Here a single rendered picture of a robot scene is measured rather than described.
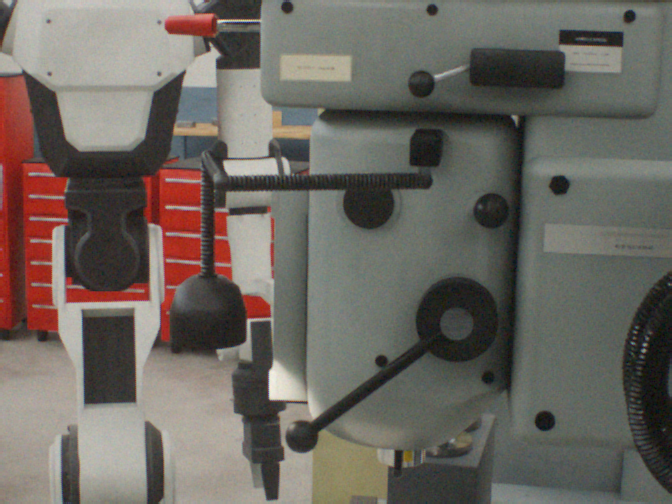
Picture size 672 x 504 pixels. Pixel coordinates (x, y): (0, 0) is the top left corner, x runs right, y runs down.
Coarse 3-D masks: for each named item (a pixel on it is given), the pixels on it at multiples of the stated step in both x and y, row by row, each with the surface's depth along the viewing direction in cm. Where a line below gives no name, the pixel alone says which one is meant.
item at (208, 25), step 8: (168, 16) 116; (176, 16) 116; (184, 16) 116; (192, 16) 115; (200, 16) 115; (208, 16) 115; (168, 24) 116; (176, 24) 115; (184, 24) 115; (192, 24) 115; (200, 24) 115; (208, 24) 115; (216, 24) 115; (224, 24) 115; (232, 24) 115; (240, 24) 115; (248, 24) 115; (256, 24) 115; (168, 32) 116; (176, 32) 116; (184, 32) 116; (192, 32) 116; (200, 32) 115; (208, 32) 115; (216, 32) 116
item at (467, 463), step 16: (496, 416) 166; (464, 432) 155; (480, 432) 159; (432, 448) 149; (448, 448) 149; (464, 448) 150; (480, 448) 152; (432, 464) 147; (448, 464) 147; (464, 464) 147; (480, 464) 149; (400, 480) 149; (416, 480) 148; (432, 480) 148; (448, 480) 147; (464, 480) 147; (480, 480) 151; (400, 496) 149; (416, 496) 149; (432, 496) 148; (448, 496) 148; (464, 496) 147; (480, 496) 152
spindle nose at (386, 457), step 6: (378, 450) 111; (384, 450) 110; (390, 450) 110; (378, 456) 111; (384, 456) 110; (390, 456) 110; (414, 456) 110; (420, 456) 110; (384, 462) 110; (390, 462) 110; (408, 462) 110; (414, 462) 110; (420, 462) 110
